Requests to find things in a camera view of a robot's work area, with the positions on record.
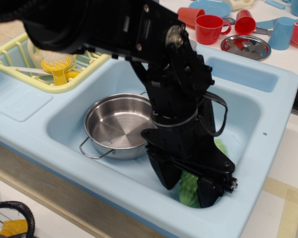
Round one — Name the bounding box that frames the green bumpy squash toy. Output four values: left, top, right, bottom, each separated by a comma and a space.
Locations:
178, 138, 229, 209

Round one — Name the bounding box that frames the red cup lying down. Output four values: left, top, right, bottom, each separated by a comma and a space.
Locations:
177, 7, 205, 29

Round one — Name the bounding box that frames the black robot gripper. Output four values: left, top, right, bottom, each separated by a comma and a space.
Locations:
141, 99, 237, 208

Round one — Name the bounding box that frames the light blue toy sink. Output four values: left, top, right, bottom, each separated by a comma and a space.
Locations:
0, 45, 298, 238

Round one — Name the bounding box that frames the white toy utensil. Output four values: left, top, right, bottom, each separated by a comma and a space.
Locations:
8, 66, 51, 75

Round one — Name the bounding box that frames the blue toy utensil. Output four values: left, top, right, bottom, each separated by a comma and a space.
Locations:
256, 18, 278, 30

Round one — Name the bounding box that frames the yellow dish brush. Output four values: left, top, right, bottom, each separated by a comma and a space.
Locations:
42, 51, 79, 86

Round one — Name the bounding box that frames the cream toy item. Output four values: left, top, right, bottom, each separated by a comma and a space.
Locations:
227, 0, 255, 11

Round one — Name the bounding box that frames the stainless steel pot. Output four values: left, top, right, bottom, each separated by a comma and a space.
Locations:
79, 93, 155, 160

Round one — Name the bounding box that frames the red plastic cup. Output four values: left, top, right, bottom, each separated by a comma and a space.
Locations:
235, 9, 256, 35

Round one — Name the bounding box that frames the cream detergent bottle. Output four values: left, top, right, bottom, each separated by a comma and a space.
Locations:
27, 39, 49, 69

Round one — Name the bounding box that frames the black braided cable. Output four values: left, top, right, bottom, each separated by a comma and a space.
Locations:
0, 201, 36, 238

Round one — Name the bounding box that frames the blue plastic plate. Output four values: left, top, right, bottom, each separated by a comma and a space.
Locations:
189, 0, 232, 18

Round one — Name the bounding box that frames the grey toy faucet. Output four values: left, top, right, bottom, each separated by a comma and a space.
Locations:
190, 40, 197, 51

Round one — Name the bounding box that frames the steel pot lid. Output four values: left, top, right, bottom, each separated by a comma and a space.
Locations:
221, 35, 271, 61

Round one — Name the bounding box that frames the blue plastic cup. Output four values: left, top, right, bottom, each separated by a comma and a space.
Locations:
268, 17, 295, 51

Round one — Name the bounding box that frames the yellow tape piece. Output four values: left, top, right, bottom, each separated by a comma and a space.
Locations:
0, 219, 28, 237

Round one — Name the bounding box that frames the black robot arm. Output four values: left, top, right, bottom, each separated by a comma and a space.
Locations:
0, 0, 237, 208

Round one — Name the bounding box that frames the red mug with handle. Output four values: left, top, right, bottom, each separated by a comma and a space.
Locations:
195, 15, 231, 45

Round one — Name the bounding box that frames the yellow dish rack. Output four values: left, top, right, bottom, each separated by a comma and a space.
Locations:
0, 33, 110, 93

